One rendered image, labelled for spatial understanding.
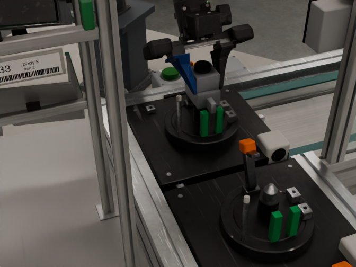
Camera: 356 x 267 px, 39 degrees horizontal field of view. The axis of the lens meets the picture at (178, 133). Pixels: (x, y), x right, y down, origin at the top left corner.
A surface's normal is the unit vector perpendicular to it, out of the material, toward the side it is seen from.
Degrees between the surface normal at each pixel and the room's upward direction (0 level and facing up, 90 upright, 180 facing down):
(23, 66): 90
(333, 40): 90
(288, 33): 0
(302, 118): 0
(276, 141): 0
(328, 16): 90
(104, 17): 90
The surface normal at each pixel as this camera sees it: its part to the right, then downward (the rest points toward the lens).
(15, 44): 0.35, 0.57
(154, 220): -0.01, -0.79
